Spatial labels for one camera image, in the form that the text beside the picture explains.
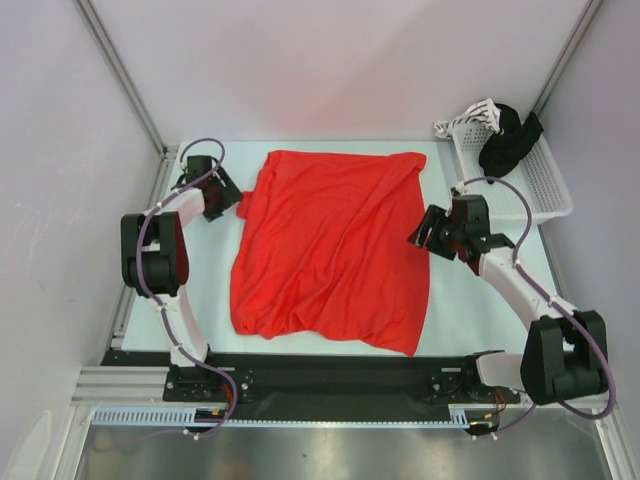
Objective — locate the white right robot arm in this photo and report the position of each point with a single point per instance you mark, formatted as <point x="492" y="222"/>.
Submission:
<point x="565" y="353"/>

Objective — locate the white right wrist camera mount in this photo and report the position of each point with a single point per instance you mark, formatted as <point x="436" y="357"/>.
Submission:
<point x="460" y="189"/>

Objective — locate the aluminium frame rail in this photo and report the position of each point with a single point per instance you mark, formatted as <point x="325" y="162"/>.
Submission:
<point x="122" y="375"/>

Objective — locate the red tank top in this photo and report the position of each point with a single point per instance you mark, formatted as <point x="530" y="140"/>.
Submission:
<point x="325" y="249"/>

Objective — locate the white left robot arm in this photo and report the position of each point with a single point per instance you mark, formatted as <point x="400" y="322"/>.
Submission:
<point x="154" y="257"/>

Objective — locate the white slotted cable duct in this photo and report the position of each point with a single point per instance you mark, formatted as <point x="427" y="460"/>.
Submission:
<point x="204" y="418"/>

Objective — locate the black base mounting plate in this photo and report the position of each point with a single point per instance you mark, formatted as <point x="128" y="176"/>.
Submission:
<point x="335" y="386"/>

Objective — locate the black tank top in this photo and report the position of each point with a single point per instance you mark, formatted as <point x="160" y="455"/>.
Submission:
<point x="504" y="150"/>

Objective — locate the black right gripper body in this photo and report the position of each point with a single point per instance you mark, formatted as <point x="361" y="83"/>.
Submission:
<point x="444" y="237"/>

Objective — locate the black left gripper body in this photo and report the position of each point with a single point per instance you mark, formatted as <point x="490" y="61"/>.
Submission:
<point x="211" y="183"/>

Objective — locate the white plastic basket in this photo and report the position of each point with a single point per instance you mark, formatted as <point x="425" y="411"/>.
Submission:
<point x="537" y="177"/>

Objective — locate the white striped tank top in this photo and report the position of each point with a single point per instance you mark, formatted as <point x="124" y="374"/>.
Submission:
<point x="484" y="112"/>

